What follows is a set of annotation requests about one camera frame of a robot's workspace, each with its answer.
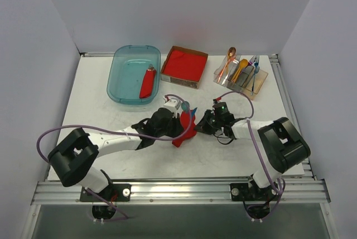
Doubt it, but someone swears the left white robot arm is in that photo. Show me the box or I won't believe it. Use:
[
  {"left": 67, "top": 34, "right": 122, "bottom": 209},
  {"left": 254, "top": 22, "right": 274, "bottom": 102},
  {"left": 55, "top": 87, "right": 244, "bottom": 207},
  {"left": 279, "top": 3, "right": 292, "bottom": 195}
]
[{"left": 47, "top": 108, "right": 184, "bottom": 200}]

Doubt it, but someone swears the teal plastic basin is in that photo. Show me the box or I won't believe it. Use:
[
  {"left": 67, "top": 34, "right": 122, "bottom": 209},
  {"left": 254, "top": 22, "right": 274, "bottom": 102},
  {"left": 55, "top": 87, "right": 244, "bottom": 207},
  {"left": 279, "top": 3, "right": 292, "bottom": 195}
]
[{"left": 107, "top": 45, "right": 161, "bottom": 106}]

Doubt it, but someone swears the copper metallic spoon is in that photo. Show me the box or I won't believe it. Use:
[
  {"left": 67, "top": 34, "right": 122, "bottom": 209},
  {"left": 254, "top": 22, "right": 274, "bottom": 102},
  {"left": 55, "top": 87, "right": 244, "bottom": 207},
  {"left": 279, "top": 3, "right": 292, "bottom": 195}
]
[{"left": 218, "top": 46, "right": 237, "bottom": 82}]

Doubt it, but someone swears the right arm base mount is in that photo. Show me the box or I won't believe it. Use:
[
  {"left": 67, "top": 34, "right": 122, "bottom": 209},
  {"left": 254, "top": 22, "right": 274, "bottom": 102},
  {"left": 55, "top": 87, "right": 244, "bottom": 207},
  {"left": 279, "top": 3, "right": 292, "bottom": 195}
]
[{"left": 230, "top": 180, "right": 278, "bottom": 203}]

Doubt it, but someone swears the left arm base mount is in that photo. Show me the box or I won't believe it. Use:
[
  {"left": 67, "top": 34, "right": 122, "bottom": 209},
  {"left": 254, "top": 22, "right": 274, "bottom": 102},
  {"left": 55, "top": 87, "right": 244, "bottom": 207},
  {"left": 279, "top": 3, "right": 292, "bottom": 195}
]
[{"left": 79, "top": 183, "right": 132, "bottom": 203}]

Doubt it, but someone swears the teal plastic spoon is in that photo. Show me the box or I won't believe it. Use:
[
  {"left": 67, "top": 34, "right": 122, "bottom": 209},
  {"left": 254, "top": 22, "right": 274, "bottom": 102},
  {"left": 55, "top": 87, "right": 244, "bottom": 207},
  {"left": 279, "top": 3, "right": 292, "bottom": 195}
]
[{"left": 181, "top": 101, "right": 190, "bottom": 112}]

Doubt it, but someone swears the red paper napkin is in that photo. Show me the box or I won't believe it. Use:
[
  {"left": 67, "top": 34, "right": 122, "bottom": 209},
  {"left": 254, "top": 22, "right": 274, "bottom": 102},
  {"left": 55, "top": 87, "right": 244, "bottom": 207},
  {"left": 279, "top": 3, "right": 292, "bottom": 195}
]
[{"left": 172, "top": 111, "right": 197, "bottom": 147}]

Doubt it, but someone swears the yellow plastic spoon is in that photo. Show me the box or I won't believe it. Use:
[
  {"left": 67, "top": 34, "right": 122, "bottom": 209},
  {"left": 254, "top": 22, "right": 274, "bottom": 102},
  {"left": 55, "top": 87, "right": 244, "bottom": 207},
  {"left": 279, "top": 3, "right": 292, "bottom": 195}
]
[{"left": 232, "top": 59, "right": 249, "bottom": 83}]

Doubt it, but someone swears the clear utensil organizer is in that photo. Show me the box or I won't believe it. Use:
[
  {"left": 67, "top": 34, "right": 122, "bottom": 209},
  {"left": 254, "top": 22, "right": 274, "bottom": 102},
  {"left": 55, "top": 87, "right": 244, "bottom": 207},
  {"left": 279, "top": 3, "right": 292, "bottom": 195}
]
[{"left": 213, "top": 55, "right": 268, "bottom": 100}]

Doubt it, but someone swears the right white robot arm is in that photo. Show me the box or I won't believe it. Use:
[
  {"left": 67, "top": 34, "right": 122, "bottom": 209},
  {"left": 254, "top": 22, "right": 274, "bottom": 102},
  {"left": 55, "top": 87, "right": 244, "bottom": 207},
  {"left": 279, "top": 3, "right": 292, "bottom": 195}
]
[{"left": 195, "top": 102, "right": 311, "bottom": 199}]

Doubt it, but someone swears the aluminium frame rail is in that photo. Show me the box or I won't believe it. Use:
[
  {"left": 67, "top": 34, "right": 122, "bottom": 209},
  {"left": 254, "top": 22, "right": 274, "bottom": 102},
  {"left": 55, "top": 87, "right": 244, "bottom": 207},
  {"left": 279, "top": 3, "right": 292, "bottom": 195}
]
[{"left": 30, "top": 51, "right": 331, "bottom": 206}]

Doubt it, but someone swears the cardboard napkin box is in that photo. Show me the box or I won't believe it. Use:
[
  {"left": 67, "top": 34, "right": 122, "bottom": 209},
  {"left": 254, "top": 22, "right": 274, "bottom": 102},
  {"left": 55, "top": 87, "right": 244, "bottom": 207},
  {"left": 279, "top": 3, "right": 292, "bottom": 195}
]
[{"left": 160, "top": 46, "right": 209, "bottom": 89}]

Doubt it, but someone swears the rolled red napkin bundle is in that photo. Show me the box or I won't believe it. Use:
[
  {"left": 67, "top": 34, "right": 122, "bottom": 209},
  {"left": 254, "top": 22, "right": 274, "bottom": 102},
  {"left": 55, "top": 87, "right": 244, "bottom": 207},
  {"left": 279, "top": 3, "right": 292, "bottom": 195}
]
[{"left": 139, "top": 64, "right": 156, "bottom": 99}]

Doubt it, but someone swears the red napkin stack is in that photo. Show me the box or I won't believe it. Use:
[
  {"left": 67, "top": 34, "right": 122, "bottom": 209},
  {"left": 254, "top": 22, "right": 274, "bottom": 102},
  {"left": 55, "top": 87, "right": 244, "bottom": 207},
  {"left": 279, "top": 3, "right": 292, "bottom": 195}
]
[{"left": 162, "top": 49, "right": 208, "bottom": 82}]

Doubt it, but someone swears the silver fork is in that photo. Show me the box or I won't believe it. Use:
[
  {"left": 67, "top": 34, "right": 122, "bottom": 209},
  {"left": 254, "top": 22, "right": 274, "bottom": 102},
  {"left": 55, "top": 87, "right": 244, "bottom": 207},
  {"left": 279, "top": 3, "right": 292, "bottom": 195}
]
[{"left": 231, "top": 53, "right": 241, "bottom": 66}]

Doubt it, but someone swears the blue plastic knife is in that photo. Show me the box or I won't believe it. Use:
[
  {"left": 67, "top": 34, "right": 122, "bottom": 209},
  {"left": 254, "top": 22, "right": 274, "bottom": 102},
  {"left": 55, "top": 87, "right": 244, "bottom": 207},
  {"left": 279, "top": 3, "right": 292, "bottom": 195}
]
[{"left": 191, "top": 107, "right": 197, "bottom": 116}]

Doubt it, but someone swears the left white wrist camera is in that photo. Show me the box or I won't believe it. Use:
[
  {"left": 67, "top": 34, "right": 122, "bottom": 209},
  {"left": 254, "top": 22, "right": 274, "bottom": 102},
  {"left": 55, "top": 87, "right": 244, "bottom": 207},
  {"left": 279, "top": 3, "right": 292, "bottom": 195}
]
[{"left": 163, "top": 98, "right": 181, "bottom": 113}]

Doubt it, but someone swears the blue plastic fork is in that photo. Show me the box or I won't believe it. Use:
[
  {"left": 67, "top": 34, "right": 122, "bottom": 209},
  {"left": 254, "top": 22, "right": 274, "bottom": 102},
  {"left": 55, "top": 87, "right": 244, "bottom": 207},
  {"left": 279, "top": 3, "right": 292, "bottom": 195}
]
[{"left": 250, "top": 63, "right": 260, "bottom": 96}]

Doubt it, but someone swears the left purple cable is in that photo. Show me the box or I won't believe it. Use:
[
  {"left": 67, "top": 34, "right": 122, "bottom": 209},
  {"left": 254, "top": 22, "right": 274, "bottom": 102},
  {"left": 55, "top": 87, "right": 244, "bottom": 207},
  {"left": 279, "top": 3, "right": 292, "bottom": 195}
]
[{"left": 37, "top": 94, "right": 194, "bottom": 221}]

